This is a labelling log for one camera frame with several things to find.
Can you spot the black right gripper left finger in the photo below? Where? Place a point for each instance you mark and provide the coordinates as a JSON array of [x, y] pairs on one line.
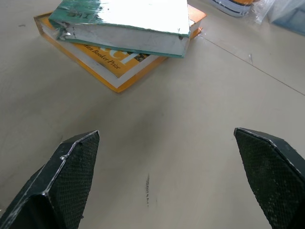
[[57, 186]]

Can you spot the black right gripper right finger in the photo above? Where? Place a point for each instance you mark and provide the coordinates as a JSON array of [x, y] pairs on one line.
[[274, 176]]

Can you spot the orange paperback book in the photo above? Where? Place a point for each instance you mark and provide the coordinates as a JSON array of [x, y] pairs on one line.
[[107, 64]]

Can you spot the green paperback book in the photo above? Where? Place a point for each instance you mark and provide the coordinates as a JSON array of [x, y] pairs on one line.
[[128, 26]]

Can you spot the clear plastic bag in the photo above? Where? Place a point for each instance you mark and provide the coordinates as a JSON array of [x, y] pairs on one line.
[[281, 13]]

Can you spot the white orange striped container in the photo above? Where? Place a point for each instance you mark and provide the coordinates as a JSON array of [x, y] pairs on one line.
[[232, 6]]

